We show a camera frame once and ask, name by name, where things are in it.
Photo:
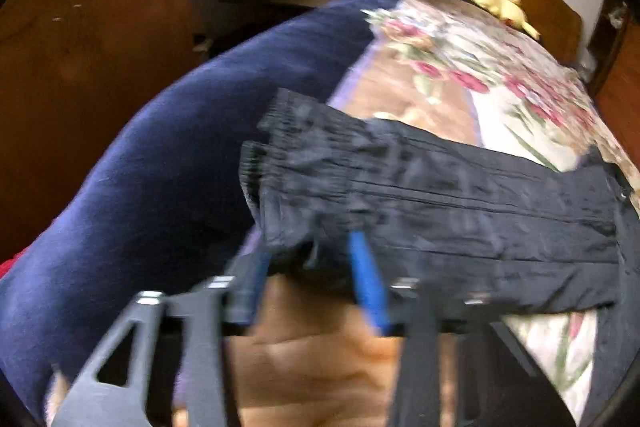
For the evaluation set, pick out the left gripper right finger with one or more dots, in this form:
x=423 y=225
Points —
x=460 y=365

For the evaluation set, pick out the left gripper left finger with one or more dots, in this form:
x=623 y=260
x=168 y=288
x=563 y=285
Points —
x=158 y=340

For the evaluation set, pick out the black jacket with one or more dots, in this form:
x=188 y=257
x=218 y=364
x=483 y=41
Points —
x=477 y=221

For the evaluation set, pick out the navy blue bed sheet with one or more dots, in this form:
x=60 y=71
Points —
x=163 y=207

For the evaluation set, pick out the wooden desk cabinet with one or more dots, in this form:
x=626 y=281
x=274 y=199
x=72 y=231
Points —
x=73 y=72

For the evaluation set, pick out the wooden louvered wardrobe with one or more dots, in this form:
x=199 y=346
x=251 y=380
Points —
x=615 y=84

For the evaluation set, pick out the floral bed blanket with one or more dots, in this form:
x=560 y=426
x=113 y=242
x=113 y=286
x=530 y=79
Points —
x=313 y=356

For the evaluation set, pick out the yellow Pikachu plush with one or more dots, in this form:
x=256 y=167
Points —
x=510 y=13

